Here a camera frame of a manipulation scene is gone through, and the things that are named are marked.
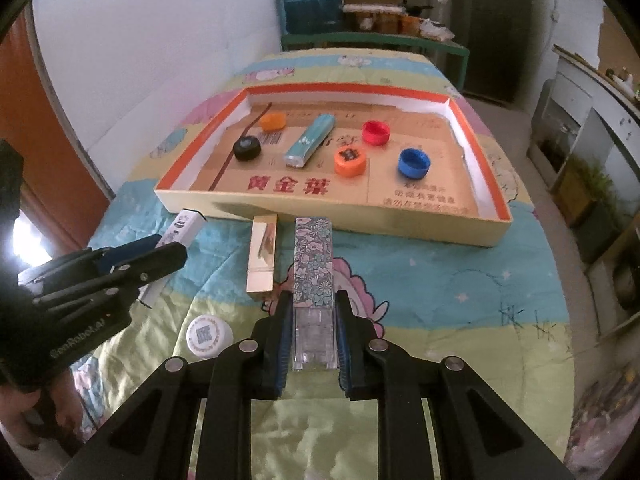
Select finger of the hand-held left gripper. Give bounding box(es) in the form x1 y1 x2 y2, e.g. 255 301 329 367
20 236 163 286
32 242 188 321

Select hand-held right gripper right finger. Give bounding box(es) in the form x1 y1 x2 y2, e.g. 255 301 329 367
334 290 576 480

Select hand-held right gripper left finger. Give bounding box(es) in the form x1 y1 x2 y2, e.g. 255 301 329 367
75 291 296 480

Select white toothpaste box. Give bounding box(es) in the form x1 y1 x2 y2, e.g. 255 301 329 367
137 208 207 307

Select floral patterned lighter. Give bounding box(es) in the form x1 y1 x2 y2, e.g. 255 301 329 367
289 216 337 371

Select shallow cardboard box tray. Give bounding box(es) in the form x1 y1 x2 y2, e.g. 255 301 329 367
153 82 513 248

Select orange bottle cap black print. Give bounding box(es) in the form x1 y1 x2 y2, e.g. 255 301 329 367
334 145 366 177

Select teal lighter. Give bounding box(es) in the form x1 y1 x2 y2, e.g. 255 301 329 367
284 114 335 168

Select blue bottle cap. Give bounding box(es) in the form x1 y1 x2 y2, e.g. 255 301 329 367
397 148 432 179

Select person's left hand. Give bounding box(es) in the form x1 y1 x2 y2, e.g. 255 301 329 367
0 380 86 456

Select white bottle cap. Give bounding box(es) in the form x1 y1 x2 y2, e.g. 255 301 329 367
186 314 233 359

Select gold lighter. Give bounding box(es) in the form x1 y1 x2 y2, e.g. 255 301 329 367
246 213 281 297

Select brown wooden door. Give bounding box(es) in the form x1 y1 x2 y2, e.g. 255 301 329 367
0 15 113 261

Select red bottle cap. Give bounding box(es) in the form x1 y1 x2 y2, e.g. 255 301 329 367
361 120 392 146

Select dark green crate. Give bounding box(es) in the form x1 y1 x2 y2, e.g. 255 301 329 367
580 220 631 261

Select crate with green plants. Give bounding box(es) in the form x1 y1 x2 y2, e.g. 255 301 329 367
557 160 613 226

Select green table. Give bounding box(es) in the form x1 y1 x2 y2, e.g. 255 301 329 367
280 30 471 96

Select row of orange jars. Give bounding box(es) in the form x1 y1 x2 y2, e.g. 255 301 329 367
357 10 426 36

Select white plastic bag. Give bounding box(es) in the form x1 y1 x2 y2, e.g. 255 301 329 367
420 19 456 41

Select grey kitchen counter cabinet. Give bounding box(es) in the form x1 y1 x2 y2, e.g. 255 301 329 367
530 45 640 336

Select dark green refrigerator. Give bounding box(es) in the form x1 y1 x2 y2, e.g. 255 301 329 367
452 0 533 106

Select cardboard wall sheets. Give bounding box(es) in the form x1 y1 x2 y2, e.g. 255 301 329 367
597 7 640 76

